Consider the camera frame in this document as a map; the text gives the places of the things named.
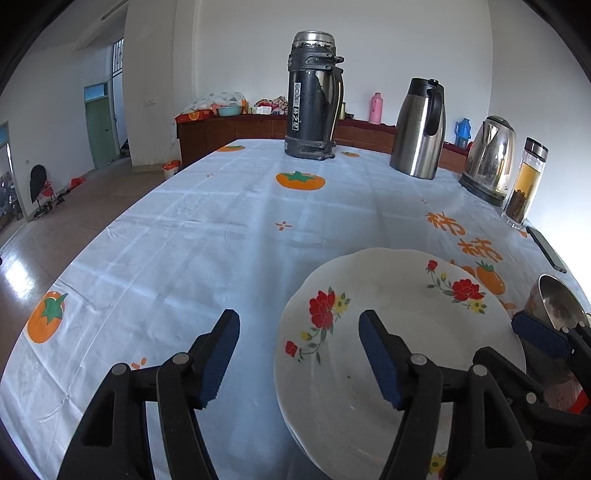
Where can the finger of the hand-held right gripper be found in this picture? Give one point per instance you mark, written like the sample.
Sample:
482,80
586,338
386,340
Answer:
558,424
540,332

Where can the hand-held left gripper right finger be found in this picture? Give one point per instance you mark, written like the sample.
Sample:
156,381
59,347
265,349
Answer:
378,360

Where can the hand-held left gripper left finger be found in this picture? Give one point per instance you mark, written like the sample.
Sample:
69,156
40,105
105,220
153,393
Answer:
221,360

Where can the red plastic bowl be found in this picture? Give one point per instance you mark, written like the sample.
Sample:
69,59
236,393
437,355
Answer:
581,401

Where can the stainless steel bowl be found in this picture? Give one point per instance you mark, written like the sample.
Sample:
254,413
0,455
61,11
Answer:
549,295

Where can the white plate with red flowers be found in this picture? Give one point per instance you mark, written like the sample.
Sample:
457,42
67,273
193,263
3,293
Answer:
392,286

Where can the black smartphone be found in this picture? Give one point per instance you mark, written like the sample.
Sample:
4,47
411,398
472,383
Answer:
547,249

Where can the persimmon printed tablecloth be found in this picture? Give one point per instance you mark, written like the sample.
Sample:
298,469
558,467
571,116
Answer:
184,230

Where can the glass tea bottle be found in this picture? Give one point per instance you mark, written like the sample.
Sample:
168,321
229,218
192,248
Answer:
526,184

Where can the stainless steel electric kettle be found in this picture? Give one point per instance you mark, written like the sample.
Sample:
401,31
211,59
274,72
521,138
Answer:
489,157

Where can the white bucket with red lid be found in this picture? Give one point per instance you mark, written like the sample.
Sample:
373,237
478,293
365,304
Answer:
171,170

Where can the blue thermos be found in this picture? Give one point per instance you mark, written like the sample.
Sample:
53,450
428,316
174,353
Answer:
462,134

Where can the stainless steel carafe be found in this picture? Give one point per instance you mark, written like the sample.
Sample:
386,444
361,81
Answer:
413,138

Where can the brown wooden cabinet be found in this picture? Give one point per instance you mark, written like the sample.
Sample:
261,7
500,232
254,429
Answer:
221,134

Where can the orange cardboard box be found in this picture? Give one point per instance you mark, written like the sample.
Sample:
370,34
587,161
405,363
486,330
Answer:
193,117

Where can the teal basin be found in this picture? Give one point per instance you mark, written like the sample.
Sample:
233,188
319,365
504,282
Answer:
229,111

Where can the pink thermos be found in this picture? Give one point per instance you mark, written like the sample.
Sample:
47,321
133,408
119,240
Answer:
375,108

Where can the black chair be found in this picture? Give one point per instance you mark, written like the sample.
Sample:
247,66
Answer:
39,184

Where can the green door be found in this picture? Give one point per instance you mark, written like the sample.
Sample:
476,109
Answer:
99,134

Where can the mesh food cover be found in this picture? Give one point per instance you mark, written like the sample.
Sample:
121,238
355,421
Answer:
212,99

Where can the pile of colourful cloth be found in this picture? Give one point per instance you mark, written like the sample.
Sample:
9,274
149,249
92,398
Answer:
272,104

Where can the black vacuum flask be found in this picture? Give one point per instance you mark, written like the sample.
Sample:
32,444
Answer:
304,101

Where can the fluorescent light tube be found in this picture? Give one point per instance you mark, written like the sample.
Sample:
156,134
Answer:
113,9

